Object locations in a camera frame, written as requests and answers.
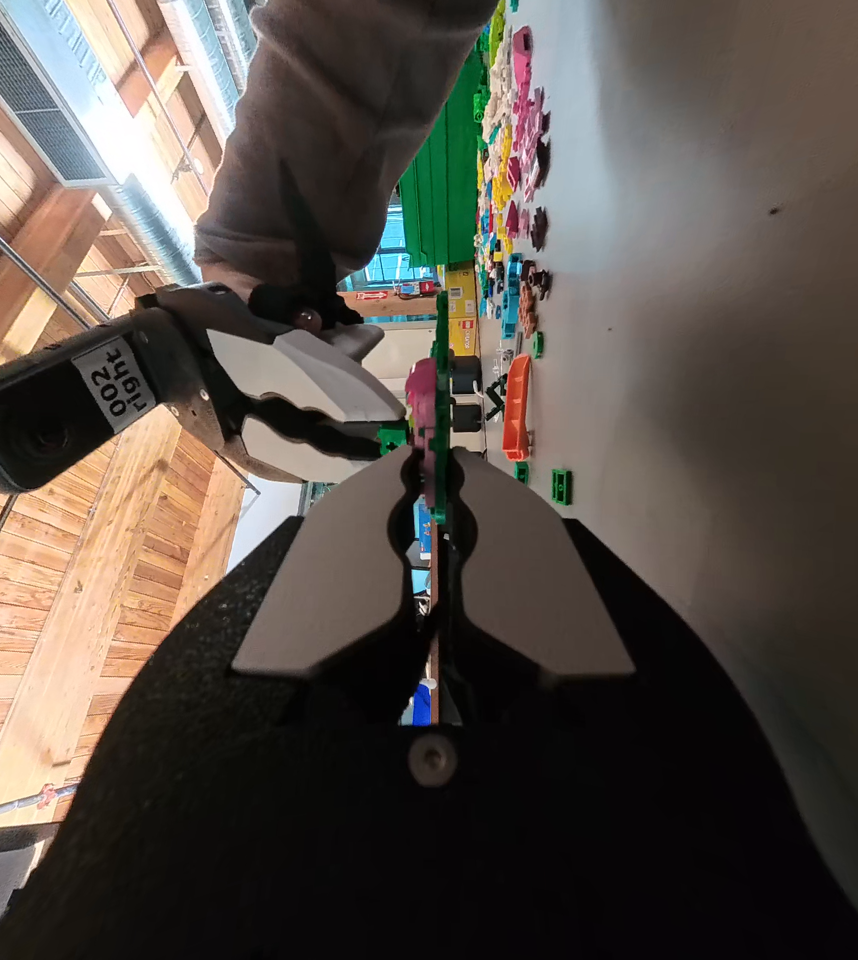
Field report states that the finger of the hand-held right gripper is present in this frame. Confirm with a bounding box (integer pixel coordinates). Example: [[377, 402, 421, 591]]
[[207, 326, 407, 423], [237, 414, 400, 485]]

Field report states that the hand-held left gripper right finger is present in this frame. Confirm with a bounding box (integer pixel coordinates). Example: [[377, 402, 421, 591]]
[[440, 447, 637, 687]]

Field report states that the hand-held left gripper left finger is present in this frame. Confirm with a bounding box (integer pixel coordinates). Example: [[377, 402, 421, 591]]
[[231, 447, 430, 680]]

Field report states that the green lego model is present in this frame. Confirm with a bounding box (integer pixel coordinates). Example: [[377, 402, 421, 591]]
[[405, 291, 454, 526]]

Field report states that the person's right forearm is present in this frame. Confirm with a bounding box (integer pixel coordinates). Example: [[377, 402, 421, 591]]
[[194, 0, 501, 285]]

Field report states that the pile of lego pieces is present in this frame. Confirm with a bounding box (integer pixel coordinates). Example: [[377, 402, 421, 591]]
[[474, 0, 553, 339]]

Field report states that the person's right hand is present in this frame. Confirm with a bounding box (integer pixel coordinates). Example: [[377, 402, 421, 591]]
[[200, 258, 261, 297]]

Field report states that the orange brick separator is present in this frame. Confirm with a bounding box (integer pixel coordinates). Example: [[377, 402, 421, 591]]
[[502, 354, 533, 460]]

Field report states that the green storage bin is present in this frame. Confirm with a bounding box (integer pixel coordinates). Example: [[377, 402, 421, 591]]
[[399, 45, 490, 267]]

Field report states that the metal pipe with red valve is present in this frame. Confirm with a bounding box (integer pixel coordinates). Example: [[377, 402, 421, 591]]
[[0, 780, 81, 832]]

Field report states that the metal air duct with grille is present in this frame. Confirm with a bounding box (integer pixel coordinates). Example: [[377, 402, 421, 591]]
[[0, 0, 208, 290]]

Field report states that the round metal duct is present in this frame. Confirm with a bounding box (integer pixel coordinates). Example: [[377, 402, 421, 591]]
[[159, 0, 265, 121]]

